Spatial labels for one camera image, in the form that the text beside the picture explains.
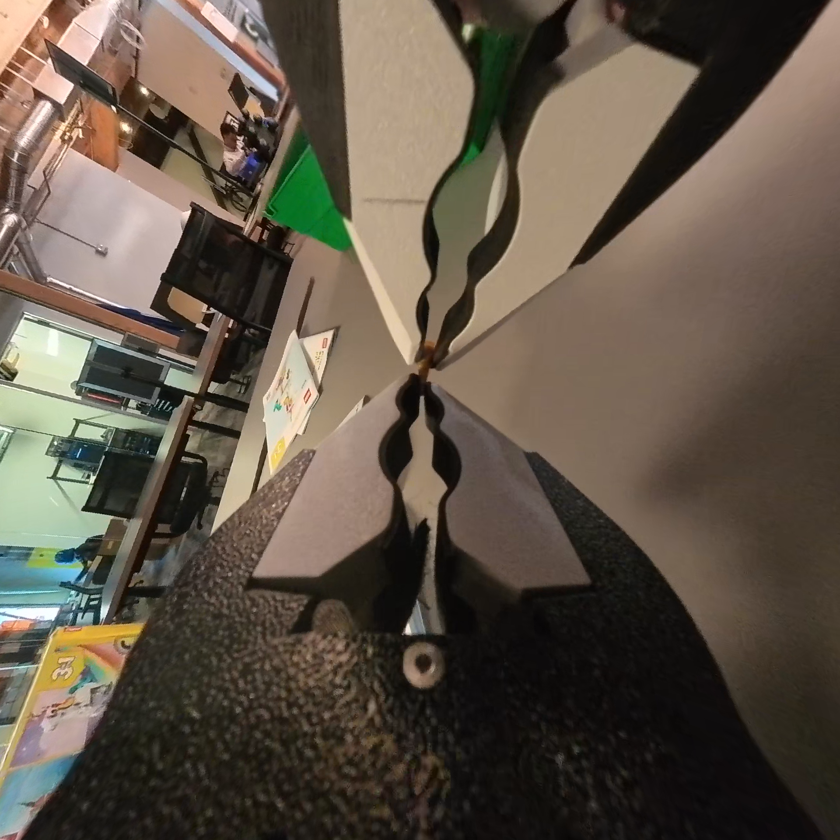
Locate toy brick set box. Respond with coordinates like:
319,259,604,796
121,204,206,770
0,622,144,840

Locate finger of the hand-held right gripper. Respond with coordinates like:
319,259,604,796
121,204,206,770
336,0,479,365
434,13,701,362

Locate black mesh office chair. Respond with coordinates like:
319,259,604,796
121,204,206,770
80,448,219,538
150,202,295,337

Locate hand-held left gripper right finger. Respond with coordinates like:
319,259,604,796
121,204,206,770
424,382,593,635

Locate silver ventilation duct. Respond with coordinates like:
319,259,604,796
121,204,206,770
0,97,64,280

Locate white instruction booklet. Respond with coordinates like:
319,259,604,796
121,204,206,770
261,330,321,475
298,327,340,389

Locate black computer monitor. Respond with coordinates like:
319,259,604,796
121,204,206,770
45,38,123,107

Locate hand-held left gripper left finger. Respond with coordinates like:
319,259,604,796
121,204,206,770
248,375,422,632

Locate long brown desk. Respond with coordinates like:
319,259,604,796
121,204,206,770
98,308,252,626

